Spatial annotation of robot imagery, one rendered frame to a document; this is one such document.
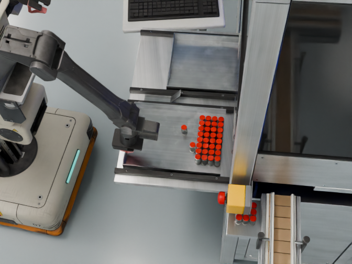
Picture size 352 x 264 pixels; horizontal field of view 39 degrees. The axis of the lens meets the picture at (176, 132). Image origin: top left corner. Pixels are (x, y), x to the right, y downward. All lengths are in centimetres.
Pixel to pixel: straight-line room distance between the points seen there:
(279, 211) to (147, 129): 50
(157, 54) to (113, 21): 136
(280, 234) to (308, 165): 27
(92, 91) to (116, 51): 182
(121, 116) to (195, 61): 60
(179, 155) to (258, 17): 91
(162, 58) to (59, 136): 82
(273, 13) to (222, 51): 109
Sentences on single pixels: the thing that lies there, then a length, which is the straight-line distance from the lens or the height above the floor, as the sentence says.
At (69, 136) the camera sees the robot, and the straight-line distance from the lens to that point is 258.
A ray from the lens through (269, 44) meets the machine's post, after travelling 102.
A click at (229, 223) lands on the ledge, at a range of 168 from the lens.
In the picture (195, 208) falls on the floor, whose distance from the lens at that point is 263.
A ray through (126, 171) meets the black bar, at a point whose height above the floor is 90.
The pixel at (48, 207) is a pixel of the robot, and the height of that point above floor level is 28.
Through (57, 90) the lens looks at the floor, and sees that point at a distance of 310.
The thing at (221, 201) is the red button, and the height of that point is 101.
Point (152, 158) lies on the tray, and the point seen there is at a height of 88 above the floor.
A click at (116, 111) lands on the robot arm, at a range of 146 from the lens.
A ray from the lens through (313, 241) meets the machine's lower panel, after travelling 214.
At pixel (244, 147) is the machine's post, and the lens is 139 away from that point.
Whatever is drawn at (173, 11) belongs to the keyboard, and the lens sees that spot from 223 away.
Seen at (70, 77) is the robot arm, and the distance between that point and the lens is 133.
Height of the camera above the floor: 247
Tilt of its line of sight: 61 degrees down
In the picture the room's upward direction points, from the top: 5 degrees counter-clockwise
